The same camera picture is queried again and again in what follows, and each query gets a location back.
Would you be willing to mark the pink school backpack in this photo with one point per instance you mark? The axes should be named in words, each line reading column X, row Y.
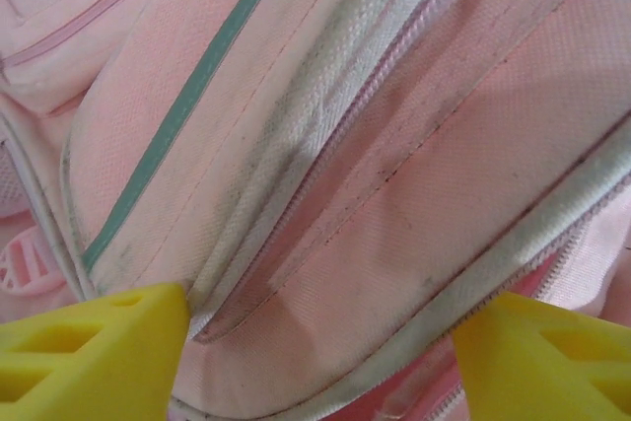
column 345, row 145

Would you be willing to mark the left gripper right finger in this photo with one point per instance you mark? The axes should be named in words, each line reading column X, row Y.
column 542, row 371

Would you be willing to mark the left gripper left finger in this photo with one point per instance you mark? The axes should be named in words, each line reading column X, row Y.
column 89, row 367

